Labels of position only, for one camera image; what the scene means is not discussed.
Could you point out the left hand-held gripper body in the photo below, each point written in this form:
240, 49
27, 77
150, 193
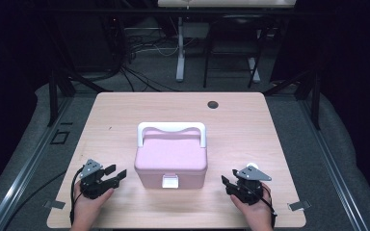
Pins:
93, 187

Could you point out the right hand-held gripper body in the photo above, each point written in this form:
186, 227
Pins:
247, 191

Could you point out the person's left hand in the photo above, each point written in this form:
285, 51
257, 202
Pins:
85, 211

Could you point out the person's right hand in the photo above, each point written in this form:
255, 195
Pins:
257, 216

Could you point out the grey metal table clip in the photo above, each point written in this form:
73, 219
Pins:
55, 204
299, 205

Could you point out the black table grommet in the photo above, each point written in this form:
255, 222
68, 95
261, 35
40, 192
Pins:
212, 104

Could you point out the black metal stand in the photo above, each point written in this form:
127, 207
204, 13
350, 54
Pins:
53, 96
315, 102

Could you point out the white desk leg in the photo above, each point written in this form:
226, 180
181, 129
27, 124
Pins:
180, 57
254, 70

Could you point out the black chair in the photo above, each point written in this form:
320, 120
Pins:
234, 48

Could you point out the grey box under desk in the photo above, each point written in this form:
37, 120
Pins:
195, 30

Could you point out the white desk top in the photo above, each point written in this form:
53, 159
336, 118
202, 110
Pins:
224, 3

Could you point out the aluminium floor rail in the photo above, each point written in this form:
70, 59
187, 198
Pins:
334, 173
29, 166

